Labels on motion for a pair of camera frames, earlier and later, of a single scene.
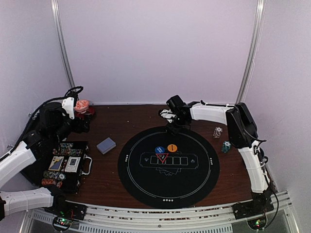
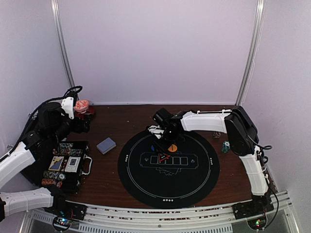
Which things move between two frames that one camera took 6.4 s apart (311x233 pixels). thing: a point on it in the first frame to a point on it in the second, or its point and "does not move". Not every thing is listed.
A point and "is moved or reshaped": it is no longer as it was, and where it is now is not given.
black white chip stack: x=217 y=132 does not move
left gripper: x=78 y=128 does not move
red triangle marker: x=162 y=157 is moved or reshaped
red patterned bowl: x=81 y=105 does not move
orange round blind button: x=172 y=147 does not move
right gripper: x=174 y=130 to x=162 y=147
